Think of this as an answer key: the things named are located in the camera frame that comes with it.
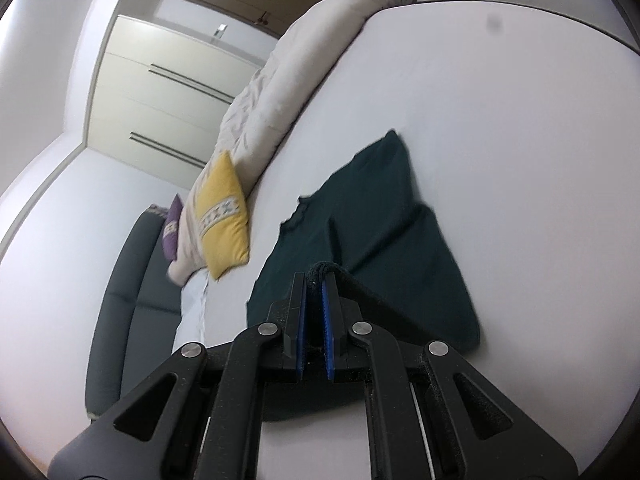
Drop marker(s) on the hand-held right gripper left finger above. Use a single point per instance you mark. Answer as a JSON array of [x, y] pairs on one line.
[[300, 330]]

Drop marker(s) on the purple patterned pillow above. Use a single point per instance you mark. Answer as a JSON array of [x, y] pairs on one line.
[[172, 240]]

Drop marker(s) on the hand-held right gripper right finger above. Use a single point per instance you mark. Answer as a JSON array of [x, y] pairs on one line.
[[327, 330]]

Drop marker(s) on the flat white pillow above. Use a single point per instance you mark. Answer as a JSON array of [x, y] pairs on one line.
[[192, 310]]

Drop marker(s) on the beige duvet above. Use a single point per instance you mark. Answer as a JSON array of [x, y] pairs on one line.
[[270, 105]]

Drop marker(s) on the wall switch panel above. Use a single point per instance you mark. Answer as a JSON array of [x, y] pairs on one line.
[[220, 31]]

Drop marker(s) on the cream wardrobe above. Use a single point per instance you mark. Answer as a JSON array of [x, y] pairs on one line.
[[150, 110]]

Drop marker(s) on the dark green sweater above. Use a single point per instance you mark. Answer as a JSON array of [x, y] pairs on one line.
[[390, 240]]

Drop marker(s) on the yellow patterned pillow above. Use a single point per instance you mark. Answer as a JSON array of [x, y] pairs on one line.
[[222, 230]]

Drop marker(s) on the grey upholstered headboard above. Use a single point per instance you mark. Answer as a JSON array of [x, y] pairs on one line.
[[130, 310]]

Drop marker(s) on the bed with white sheet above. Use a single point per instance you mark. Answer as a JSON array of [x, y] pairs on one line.
[[500, 135]]

